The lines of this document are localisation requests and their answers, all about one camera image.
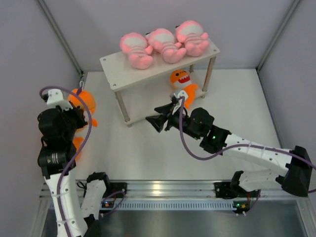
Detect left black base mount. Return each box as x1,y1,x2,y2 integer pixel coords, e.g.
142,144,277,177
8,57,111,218
103,182,127,198

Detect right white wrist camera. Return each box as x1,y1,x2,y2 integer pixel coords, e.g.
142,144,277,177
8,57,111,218
170,89,188,114

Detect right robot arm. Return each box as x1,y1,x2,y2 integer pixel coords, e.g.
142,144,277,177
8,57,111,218
146,103,315,197

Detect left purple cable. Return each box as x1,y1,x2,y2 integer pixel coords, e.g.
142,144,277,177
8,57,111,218
39,85,126,237

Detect grey slotted cable duct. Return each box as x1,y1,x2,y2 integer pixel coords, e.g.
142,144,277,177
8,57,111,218
117,200,237,211

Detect pink plush toy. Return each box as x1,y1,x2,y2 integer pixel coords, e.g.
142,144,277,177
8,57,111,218
175,20,210,57
119,33,154,70
145,28,187,64

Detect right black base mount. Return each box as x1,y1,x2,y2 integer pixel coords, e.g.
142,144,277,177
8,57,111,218
214,182,259,199

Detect orange shark plush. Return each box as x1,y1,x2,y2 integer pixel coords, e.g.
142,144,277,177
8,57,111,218
170,69,198,110
73,136,84,161
67,86,98,127

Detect orange shark plush front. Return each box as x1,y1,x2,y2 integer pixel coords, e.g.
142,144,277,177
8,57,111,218
170,69,198,110

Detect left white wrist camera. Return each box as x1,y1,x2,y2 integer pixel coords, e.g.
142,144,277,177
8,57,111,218
43,89,73,111

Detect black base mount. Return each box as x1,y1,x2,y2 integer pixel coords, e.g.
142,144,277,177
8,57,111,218
103,182,127,198
214,182,259,199

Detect purple cable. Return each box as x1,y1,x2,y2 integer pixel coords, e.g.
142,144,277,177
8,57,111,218
178,96,316,215
39,85,126,237

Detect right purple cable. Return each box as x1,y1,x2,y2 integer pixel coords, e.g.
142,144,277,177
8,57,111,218
178,96,316,215

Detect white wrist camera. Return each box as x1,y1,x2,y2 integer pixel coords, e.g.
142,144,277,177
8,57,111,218
43,89,73,111
170,89,188,114

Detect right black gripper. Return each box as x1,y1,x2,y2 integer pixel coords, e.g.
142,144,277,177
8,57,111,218
146,102,201,141

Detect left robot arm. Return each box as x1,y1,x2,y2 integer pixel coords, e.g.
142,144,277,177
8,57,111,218
38,104,112,237

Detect aluminium front rail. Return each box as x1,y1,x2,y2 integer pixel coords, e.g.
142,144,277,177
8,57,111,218
39,180,301,200

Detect white two-tier shelf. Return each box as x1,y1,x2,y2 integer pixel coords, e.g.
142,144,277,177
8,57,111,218
100,38,220,127

